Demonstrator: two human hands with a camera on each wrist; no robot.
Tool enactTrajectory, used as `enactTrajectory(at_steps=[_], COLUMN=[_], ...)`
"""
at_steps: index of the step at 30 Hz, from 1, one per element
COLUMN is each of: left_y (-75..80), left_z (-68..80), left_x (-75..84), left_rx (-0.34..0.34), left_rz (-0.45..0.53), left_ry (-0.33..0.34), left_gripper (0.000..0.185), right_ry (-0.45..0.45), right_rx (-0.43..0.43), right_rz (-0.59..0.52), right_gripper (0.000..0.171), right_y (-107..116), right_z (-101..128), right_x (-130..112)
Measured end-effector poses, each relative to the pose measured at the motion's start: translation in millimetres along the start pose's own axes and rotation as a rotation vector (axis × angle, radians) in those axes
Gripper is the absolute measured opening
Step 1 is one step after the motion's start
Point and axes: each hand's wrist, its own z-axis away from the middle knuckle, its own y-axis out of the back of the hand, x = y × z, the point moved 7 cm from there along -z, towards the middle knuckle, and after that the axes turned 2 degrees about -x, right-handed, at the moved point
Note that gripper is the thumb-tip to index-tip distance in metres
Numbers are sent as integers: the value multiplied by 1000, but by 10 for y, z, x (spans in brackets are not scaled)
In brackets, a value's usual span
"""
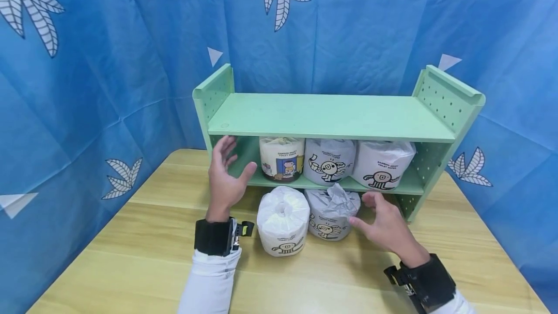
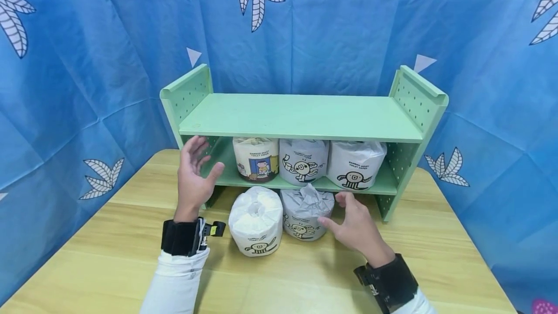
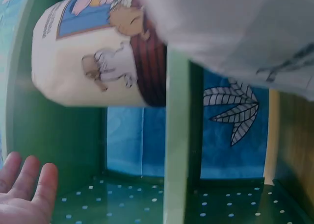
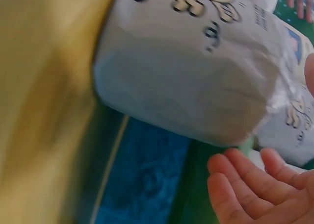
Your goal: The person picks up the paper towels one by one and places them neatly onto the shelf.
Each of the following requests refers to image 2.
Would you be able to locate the person's left hand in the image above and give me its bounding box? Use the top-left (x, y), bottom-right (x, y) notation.
top-left (173, 135), bottom-right (226, 223)

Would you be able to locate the person's right hand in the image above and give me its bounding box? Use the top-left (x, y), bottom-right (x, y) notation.
top-left (317, 191), bottom-right (397, 269)

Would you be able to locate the person's right forearm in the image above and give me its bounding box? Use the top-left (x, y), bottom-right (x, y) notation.
top-left (390, 287), bottom-right (438, 314)

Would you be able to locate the grey-wrapped toilet paper roll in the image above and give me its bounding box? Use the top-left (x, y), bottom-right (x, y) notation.
top-left (279, 139), bottom-right (330, 187)
top-left (279, 183), bottom-right (336, 242)

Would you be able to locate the white-wrapped toilet paper roll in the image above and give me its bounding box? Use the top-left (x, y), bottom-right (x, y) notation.
top-left (228, 186), bottom-right (284, 257)
top-left (326, 141), bottom-right (388, 191)

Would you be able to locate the toilet roll with colourful picture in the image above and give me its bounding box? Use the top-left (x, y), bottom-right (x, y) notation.
top-left (232, 137), bottom-right (280, 183)

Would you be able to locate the black wrist band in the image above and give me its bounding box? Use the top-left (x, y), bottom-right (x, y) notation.
top-left (160, 217), bottom-right (227, 257)
top-left (353, 253), bottom-right (419, 314)

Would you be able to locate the green two-tier desk shelf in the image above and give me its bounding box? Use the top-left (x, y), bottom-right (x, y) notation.
top-left (159, 64), bottom-right (449, 222)

